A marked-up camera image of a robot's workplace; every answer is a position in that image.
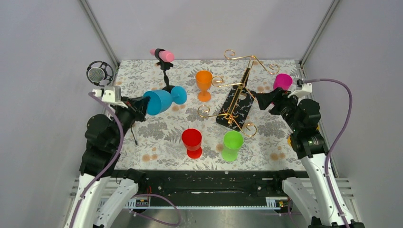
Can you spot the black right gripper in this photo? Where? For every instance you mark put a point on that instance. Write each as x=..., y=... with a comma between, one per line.
x=276, y=101

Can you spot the magenta plastic wine glass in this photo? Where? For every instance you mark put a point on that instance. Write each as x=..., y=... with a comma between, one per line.
x=283, y=81

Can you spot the green plastic wine glass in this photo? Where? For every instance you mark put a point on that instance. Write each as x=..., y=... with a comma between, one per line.
x=232, y=142

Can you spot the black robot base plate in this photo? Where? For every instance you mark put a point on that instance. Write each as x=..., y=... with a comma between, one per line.
x=217, y=188

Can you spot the red plastic wine glass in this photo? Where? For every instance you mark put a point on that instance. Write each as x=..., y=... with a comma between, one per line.
x=192, y=139

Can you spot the gold wire wine glass rack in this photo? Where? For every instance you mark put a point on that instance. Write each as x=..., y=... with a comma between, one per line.
x=228, y=114

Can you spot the floral patterned table cloth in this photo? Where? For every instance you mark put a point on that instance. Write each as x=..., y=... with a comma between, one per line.
x=159, y=138

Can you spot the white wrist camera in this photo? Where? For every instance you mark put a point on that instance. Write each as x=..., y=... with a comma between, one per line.
x=303, y=89
x=108, y=94

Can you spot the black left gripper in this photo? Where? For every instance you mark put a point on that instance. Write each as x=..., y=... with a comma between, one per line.
x=137, y=105

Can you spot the orange plastic wine glass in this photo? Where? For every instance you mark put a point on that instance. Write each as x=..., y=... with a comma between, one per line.
x=203, y=82

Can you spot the grey studio microphone on stand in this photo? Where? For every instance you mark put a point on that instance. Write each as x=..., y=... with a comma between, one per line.
x=100, y=73

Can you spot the pink microphone on black stand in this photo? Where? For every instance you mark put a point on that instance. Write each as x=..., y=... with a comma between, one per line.
x=165, y=59

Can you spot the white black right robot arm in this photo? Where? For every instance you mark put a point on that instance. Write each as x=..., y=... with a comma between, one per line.
x=326, y=209

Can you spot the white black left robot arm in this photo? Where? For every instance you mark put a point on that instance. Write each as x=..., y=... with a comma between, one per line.
x=105, y=137

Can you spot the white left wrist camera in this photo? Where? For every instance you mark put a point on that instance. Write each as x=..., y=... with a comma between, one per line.
x=108, y=94

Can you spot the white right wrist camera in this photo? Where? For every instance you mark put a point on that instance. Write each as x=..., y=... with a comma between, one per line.
x=303, y=89

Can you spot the blue plastic wine glass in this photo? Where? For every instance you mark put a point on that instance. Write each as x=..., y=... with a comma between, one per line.
x=161, y=100

